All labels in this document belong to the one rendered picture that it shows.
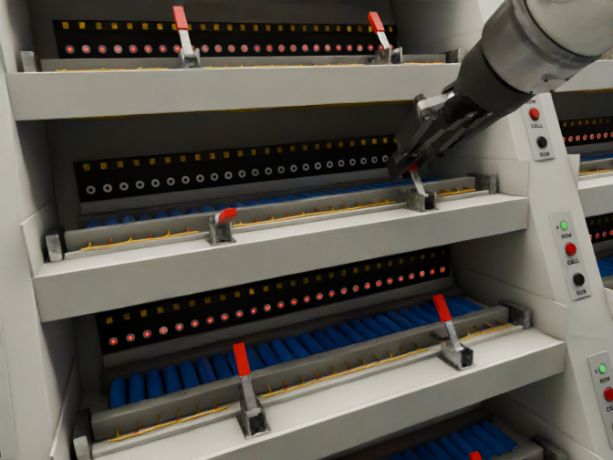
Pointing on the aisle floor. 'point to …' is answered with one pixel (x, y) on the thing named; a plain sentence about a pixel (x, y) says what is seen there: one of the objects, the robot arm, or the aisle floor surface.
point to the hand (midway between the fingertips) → (409, 159)
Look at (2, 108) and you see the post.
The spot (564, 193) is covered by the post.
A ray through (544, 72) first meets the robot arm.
